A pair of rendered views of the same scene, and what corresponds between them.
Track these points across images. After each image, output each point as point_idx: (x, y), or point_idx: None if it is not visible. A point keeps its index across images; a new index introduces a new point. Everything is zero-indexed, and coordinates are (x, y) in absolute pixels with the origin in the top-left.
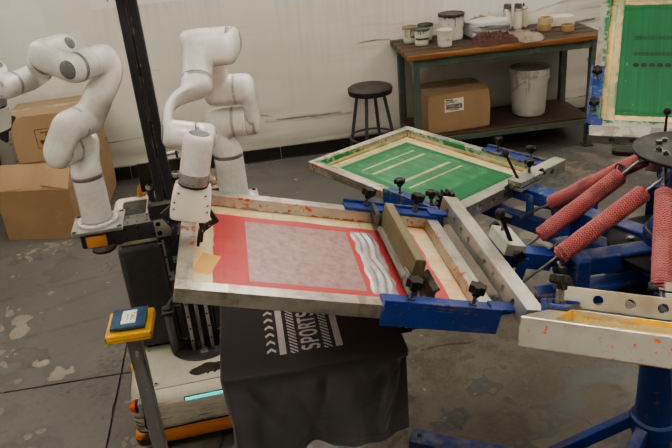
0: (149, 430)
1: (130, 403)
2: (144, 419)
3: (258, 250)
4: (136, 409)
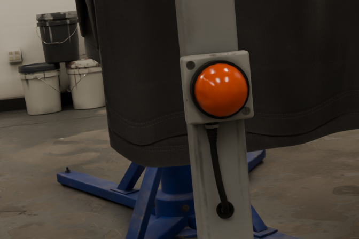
0: (249, 192)
1: (222, 73)
2: (219, 167)
3: None
4: (247, 81)
